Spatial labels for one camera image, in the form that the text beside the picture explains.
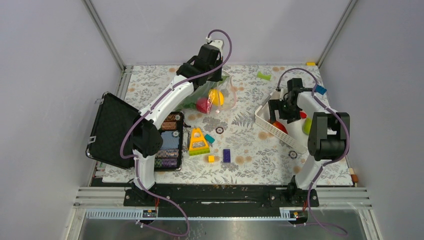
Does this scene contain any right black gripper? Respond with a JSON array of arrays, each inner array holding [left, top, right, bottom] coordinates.
[[268, 98, 301, 125]]

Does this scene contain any clear pink-dotted zip bag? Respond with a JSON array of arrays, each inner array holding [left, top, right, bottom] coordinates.
[[175, 71, 237, 115]]

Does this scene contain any yellow lemon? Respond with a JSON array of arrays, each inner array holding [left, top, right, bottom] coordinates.
[[208, 89, 225, 107]]

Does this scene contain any red apple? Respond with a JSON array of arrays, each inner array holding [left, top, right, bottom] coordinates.
[[195, 97, 212, 114]]

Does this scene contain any long green cucumber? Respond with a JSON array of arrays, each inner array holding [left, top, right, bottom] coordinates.
[[175, 75, 230, 114]]

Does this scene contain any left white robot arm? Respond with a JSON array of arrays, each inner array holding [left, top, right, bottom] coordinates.
[[125, 39, 225, 206]]

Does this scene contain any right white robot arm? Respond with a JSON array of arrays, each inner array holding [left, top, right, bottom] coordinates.
[[268, 78, 350, 206]]

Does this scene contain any red chili pepper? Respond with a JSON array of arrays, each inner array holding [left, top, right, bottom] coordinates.
[[299, 111, 307, 119]]

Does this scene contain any green apple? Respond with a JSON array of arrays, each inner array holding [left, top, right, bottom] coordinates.
[[302, 118, 312, 135]]

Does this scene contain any white plastic basket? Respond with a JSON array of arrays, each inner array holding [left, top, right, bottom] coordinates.
[[254, 91, 332, 154]]

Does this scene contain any blue lego brick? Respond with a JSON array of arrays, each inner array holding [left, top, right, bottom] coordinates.
[[315, 84, 327, 95]]

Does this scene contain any lime green block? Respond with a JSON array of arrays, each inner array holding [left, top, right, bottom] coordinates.
[[256, 71, 272, 81]]

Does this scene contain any poker chip on mat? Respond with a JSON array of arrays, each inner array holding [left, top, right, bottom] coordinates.
[[288, 150, 298, 159]]

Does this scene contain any purple lego brick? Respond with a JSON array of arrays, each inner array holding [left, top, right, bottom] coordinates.
[[222, 149, 231, 163]]

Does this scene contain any teal small block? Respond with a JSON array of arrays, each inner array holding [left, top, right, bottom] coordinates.
[[204, 134, 216, 144]]

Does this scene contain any small yellow cube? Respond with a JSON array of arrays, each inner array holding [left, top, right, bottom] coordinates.
[[207, 155, 215, 163]]

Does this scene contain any yellow triangular toy block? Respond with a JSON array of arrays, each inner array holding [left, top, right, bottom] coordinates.
[[188, 128, 210, 156]]

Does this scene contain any black poker chip case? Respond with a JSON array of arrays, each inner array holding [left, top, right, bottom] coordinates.
[[85, 92, 184, 172]]

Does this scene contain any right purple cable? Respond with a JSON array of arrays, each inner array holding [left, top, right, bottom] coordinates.
[[276, 67, 351, 238]]

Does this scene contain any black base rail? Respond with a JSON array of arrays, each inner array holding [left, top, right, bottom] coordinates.
[[123, 183, 320, 218]]

